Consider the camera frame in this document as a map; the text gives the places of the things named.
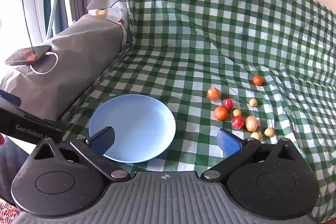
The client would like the white charging cable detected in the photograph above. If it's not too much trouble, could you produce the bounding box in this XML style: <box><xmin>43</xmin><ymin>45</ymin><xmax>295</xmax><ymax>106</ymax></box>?
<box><xmin>30</xmin><ymin>52</ymin><xmax>59</xmax><ymax>75</ymax></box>

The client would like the spotted grey pole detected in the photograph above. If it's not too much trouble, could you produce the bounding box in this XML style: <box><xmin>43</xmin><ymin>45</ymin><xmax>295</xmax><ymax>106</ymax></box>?
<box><xmin>45</xmin><ymin>0</ymin><xmax>63</xmax><ymax>40</ymax></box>

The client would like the red patterned cloth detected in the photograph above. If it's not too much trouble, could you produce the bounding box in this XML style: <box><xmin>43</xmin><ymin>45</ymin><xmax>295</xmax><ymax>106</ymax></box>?
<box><xmin>0</xmin><ymin>199</ymin><xmax>21</xmax><ymax>220</ymax></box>

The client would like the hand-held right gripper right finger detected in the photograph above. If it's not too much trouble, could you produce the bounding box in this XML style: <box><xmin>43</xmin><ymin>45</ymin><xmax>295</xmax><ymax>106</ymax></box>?
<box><xmin>201</xmin><ymin>128</ymin><xmax>307</xmax><ymax>182</ymax></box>

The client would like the grey fabric cover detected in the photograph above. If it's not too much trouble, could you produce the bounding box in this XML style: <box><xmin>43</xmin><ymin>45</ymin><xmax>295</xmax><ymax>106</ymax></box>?
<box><xmin>0</xmin><ymin>14</ymin><xmax>130</xmax><ymax>123</ymax></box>

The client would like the light blue plate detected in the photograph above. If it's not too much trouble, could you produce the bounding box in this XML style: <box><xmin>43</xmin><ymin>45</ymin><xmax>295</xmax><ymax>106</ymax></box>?
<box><xmin>88</xmin><ymin>94</ymin><xmax>176</xmax><ymax>164</ymax></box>

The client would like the plastic-wrapped orange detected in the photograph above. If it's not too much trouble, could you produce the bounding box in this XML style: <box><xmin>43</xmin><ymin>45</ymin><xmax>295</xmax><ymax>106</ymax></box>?
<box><xmin>245</xmin><ymin>115</ymin><xmax>258</xmax><ymax>132</ymax></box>
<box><xmin>207</xmin><ymin>86</ymin><xmax>222</xmax><ymax>102</ymax></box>

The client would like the white printed cloth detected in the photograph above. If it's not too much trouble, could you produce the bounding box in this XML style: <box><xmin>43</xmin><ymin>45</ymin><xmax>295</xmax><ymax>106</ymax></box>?
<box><xmin>87</xmin><ymin>0</ymin><xmax>133</xmax><ymax>39</ymax></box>

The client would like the green white checkered cloth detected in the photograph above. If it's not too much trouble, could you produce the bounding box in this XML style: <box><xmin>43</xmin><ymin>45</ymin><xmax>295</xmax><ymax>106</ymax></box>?
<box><xmin>62</xmin><ymin>0</ymin><xmax>336</xmax><ymax>220</ymax></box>

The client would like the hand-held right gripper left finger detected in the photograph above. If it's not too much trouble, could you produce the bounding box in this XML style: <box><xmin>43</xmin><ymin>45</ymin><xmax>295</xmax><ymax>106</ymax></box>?
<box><xmin>25</xmin><ymin>126</ymin><xmax>132</xmax><ymax>183</ymax></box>

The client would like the black smartphone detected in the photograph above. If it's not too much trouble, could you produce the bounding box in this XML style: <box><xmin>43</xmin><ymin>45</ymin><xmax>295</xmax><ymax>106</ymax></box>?
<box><xmin>5</xmin><ymin>46</ymin><xmax>52</xmax><ymax>66</ymax></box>

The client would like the bare orange mandarin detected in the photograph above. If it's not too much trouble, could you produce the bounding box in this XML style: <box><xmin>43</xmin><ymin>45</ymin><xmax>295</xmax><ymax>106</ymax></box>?
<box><xmin>214</xmin><ymin>106</ymin><xmax>228</xmax><ymax>121</ymax></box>

